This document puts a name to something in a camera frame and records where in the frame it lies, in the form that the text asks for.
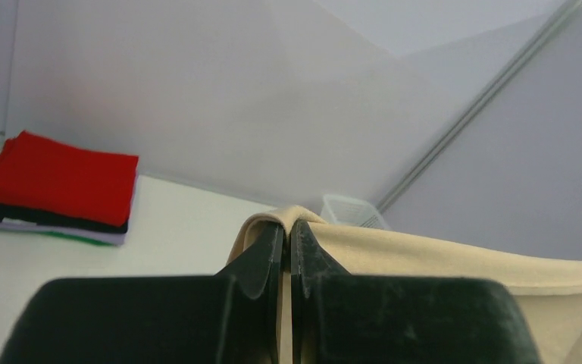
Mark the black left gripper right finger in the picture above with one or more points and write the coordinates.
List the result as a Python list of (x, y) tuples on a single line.
[(342, 317)]

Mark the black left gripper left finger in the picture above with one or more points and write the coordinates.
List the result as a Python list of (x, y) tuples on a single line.
[(229, 317)]

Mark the beige t shirt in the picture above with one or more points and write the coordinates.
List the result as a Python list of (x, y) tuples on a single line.
[(548, 291)]

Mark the white plastic laundry basket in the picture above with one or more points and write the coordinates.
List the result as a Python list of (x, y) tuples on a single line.
[(349, 211)]

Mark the black folded t shirt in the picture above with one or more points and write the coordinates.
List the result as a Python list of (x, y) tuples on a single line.
[(42, 217)]

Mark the red folded t shirt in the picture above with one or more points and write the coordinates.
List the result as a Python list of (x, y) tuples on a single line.
[(39, 173)]

